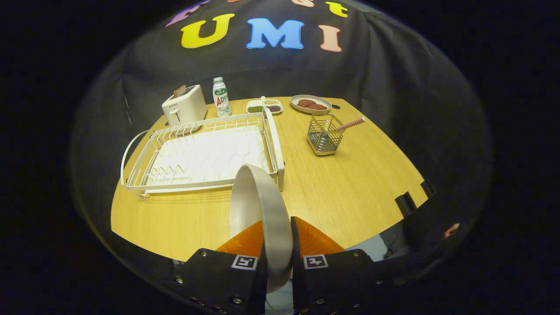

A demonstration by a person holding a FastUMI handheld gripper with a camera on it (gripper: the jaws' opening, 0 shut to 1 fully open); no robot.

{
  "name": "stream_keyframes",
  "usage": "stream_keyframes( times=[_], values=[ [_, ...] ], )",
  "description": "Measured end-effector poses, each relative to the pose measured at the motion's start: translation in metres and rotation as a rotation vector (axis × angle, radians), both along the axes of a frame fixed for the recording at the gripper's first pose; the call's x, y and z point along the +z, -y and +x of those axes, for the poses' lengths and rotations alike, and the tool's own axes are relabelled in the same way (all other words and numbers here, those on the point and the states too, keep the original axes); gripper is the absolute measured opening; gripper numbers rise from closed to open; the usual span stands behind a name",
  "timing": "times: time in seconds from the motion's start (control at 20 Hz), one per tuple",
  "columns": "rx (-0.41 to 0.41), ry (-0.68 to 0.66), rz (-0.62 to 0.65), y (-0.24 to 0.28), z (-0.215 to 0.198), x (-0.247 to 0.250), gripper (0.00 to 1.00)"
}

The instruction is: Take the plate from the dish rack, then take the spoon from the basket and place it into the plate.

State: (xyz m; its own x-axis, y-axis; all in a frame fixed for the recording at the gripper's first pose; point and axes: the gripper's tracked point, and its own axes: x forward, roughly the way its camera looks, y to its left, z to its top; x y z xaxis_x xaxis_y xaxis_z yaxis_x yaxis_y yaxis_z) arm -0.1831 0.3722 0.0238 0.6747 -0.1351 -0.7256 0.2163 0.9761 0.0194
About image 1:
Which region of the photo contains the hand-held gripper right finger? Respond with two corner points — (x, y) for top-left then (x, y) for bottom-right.
(290, 216), (394, 315)

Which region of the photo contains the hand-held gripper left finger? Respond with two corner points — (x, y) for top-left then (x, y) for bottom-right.
(168, 220), (267, 315)

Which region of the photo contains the beige round plate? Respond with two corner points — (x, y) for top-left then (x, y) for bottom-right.
(229, 164), (294, 294)

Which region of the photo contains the white wire dish rack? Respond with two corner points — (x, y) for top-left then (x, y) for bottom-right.
(120, 107), (285, 201)

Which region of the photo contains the metal wire basket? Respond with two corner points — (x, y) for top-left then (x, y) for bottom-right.
(307, 113), (346, 157)

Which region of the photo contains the spoon with pink striped handle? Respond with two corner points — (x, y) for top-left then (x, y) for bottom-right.
(319, 117), (366, 145)

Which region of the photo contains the white divided dish of beans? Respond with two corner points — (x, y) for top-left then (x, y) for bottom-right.
(246, 98), (284, 115)

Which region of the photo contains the beige dish with meat patties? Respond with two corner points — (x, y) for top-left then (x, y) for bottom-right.
(290, 94), (333, 116)

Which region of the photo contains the white toaster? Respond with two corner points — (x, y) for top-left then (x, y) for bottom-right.
(161, 84), (207, 127)

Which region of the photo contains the white bottle with green label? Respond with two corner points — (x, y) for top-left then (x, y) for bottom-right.
(213, 77), (232, 117)

